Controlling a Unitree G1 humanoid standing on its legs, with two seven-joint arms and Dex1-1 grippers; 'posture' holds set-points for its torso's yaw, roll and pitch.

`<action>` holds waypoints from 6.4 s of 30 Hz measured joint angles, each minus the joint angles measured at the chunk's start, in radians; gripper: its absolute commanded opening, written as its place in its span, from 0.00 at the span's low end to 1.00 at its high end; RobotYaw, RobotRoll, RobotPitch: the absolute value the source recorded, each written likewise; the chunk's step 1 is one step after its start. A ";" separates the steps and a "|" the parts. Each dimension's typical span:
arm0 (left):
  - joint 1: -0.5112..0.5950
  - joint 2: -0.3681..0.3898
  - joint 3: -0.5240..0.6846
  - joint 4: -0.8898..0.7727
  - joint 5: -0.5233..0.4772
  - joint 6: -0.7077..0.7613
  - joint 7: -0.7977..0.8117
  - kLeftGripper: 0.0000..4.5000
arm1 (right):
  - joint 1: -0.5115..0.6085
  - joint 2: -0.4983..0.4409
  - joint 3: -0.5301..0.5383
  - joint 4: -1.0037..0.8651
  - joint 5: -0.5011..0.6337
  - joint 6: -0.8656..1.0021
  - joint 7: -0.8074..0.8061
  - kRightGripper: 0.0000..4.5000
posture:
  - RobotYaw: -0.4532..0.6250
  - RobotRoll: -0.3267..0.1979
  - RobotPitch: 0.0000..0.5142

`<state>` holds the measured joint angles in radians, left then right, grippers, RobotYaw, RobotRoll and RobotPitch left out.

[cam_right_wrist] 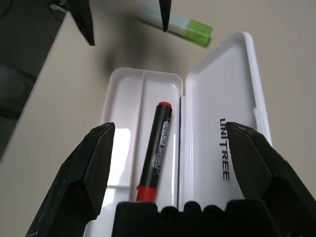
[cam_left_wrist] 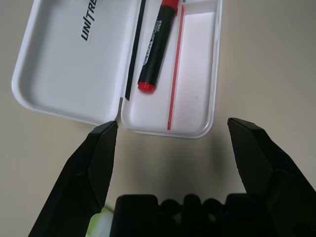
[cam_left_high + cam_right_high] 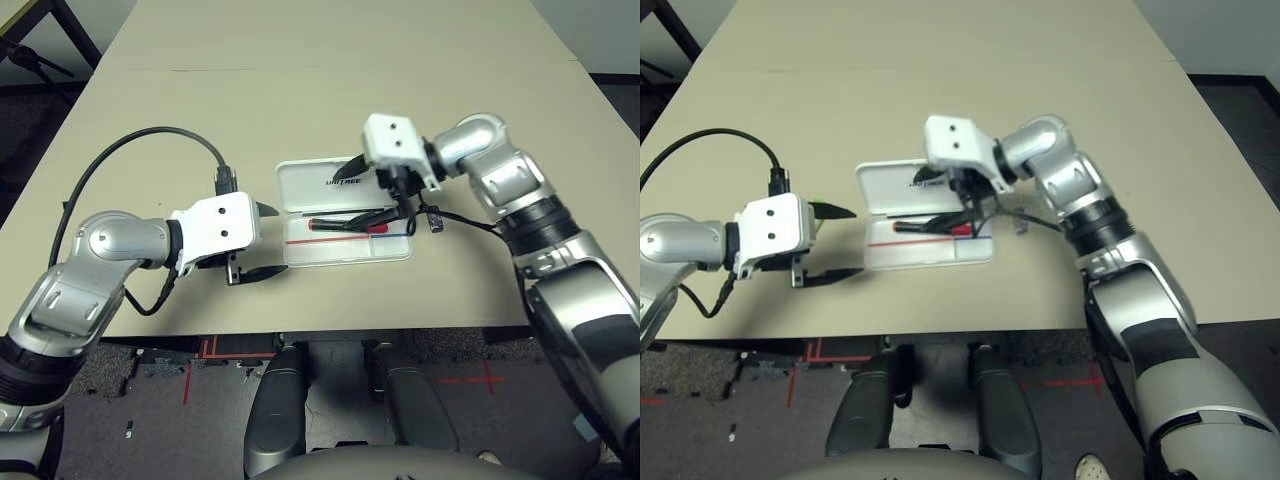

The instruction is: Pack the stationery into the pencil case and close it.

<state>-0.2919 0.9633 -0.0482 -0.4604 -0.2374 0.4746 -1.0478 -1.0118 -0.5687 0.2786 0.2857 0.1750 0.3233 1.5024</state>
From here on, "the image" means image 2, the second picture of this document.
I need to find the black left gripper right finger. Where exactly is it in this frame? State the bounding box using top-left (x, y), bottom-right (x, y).
top-left (227, 117), bottom-right (316, 237)

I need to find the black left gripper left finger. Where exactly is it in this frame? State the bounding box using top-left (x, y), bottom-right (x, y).
top-left (28, 120), bottom-right (118, 237)

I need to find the green capped translucent highlighter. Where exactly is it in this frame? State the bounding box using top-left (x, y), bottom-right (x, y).
top-left (85, 206), bottom-right (116, 237)

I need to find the white plastic pencil case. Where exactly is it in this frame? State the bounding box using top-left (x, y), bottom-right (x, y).
top-left (11, 0), bottom-right (224, 139)

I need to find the black red whiteboard marker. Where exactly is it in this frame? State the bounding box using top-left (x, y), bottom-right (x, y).
top-left (137, 0), bottom-right (180, 94)

